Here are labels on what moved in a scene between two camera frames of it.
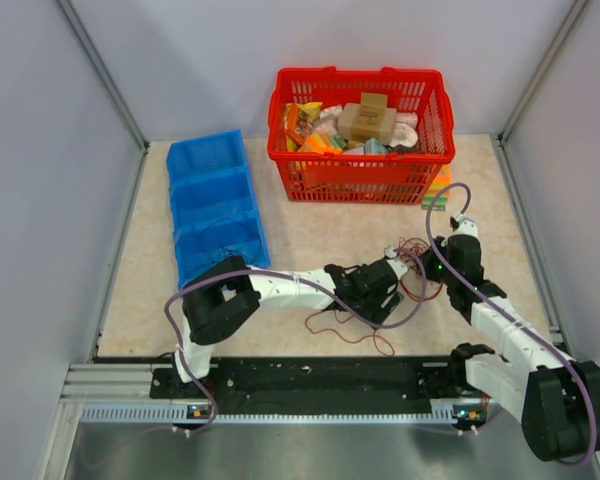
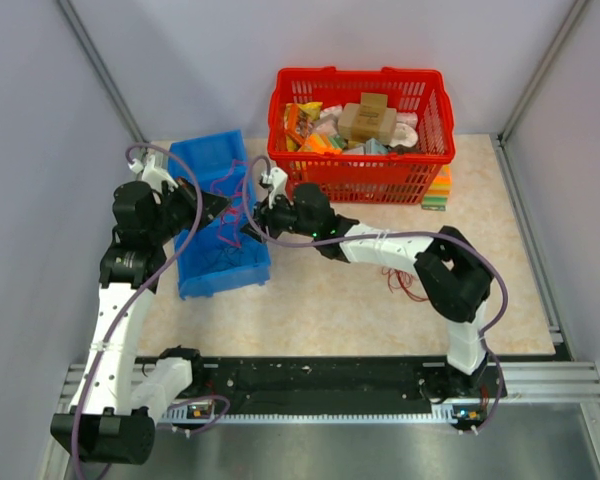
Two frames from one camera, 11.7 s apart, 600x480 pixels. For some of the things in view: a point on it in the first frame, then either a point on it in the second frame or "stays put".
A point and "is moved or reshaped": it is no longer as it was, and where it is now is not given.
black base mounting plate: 338,386 stays put
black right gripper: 426,261 → 266,214
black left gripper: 377,313 → 187,193
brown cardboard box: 370,119 stays put
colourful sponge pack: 442,179 stays put
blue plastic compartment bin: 216,202 stays put
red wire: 409,252 is moved or reshaped
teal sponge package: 375,147 stays put
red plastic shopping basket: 363,179 stays put
